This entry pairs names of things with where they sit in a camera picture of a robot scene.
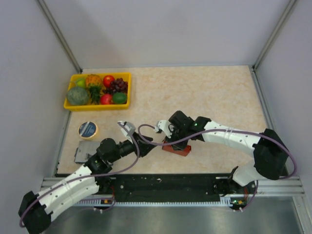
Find green melon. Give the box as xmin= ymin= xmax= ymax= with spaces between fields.
xmin=66 ymin=86 xmax=90 ymax=106

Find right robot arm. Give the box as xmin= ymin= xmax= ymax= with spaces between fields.
xmin=157 ymin=111 xmax=288 ymax=193

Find red apple top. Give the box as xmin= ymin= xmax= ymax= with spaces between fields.
xmin=103 ymin=75 xmax=115 ymax=88

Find orange pineapple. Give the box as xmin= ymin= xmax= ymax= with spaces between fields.
xmin=86 ymin=74 xmax=102 ymax=104

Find green apple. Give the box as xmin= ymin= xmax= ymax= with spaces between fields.
xmin=75 ymin=78 xmax=86 ymax=89

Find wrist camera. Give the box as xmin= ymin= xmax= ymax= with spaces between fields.
xmin=117 ymin=121 xmax=136 ymax=142
xmin=154 ymin=120 xmax=175 ymax=138

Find red paper box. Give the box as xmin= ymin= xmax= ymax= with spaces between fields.
xmin=162 ymin=139 xmax=192 ymax=156

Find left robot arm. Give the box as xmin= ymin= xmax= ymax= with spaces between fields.
xmin=18 ymin=133 xmax=154 ymax=234

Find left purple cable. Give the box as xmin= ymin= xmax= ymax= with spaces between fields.
xmin=19 ymin=121 xmax=140 ymax=229

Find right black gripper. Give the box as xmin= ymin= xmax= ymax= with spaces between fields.
xmin=165 ymin=126 xmax=190 ymax=151

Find purple grapes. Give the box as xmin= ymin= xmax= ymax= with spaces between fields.
xmin=102 ymin=78 xmax=128 ymax=95

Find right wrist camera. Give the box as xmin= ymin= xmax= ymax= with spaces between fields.
xmin=154 ymin=120 xmax=175 ymax=138

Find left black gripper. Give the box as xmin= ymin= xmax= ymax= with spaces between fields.
xmin=108 ymin=132 xmax=157 ymax=163

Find yellow plastic tray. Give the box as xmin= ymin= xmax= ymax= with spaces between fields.
xmin=63 ymin=72 xmax=132 ymax=111

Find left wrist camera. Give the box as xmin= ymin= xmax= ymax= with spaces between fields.
xmin=117 ymin=121 xmax=136 ymax=142

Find green lime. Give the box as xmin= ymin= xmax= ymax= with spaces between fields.
xmin=112 ymin=92 xmax=127 ymax=105

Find red apple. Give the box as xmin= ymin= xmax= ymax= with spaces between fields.
xmin=100 ymin=94 xmax=114 ymax=105
xmin=103 ymin=75 xmax=115 ymax=88

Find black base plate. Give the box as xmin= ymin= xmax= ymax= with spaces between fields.
xmin=97 ymin=174 xmax=255 ymax=203

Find red apple bottom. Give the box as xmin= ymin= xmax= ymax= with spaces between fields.
xmin=100 ymin=94 xmax=114 ymax=105

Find grey cable duct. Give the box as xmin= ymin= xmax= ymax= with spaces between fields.
xmin=74 ymin=197 xmax=247 ymax=207

